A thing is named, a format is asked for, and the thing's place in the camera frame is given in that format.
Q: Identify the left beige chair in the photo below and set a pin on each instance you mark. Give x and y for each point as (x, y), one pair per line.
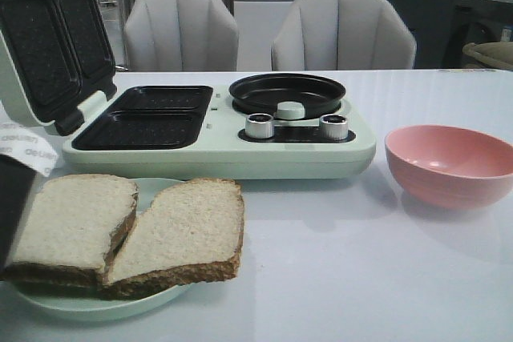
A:
(181, 35)

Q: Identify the left silver knob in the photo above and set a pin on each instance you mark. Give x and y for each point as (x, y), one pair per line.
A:
(259, 126)

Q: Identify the green breakfast maker lid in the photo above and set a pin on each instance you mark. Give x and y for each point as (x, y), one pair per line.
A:
(55, 56)

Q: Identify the bread slice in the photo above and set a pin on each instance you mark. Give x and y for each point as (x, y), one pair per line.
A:
(74, 226)
(192, 232)

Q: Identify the silver knob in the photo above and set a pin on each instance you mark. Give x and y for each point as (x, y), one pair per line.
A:
(333, 127)
(259, 126)

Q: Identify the green breakfast maker base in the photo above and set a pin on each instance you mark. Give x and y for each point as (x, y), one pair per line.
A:
(186, 132)

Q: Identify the dark kitchen counter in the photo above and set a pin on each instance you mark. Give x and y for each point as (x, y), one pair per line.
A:
(409, 9)

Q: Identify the right beige chair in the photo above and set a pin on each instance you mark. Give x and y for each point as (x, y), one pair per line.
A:
(343, 35)

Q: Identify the pink bowl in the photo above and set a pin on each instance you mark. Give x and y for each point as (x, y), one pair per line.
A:
(450, 167)

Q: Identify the light green plate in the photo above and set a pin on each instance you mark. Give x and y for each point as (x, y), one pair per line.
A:
(91, 303)

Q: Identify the beige chair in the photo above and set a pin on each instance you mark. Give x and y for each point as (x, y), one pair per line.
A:
(343, 35)
(181, 35)

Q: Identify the right silver knob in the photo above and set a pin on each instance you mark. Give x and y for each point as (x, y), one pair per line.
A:
(333, 127)

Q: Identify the beige cushion at right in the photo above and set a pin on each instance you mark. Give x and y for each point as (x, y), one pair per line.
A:
(494, 55)

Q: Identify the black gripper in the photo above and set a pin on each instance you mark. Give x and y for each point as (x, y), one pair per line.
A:
(25, 157)

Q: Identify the green pan handle knob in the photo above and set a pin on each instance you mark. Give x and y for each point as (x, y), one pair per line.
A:
(290, 110)

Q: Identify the black round frying pan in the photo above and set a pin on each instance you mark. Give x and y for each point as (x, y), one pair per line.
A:
(262, 92)

